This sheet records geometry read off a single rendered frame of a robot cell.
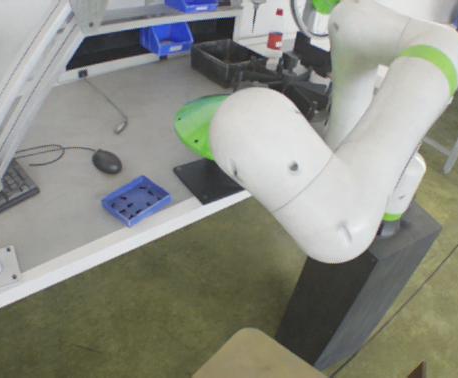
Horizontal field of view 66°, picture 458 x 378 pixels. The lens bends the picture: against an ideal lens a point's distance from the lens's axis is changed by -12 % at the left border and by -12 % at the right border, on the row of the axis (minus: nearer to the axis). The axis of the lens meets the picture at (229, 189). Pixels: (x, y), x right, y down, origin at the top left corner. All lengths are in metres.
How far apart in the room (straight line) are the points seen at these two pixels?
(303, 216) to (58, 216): 0.62
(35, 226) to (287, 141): 0.64
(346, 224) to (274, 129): 0.12
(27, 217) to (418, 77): 0.82
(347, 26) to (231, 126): 0.42
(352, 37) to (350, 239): 0.44
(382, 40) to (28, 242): 0.81
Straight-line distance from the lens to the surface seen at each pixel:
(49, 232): 0.88
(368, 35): 0.76
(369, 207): 0.44
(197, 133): 0.86
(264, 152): 0.39
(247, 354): 1.03
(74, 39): 0.67
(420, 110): 0.58
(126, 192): 0.94
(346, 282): 1.22
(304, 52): 1.66
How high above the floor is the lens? 1.53
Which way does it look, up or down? 39 degrees down
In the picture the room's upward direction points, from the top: 8 degrees clockwise
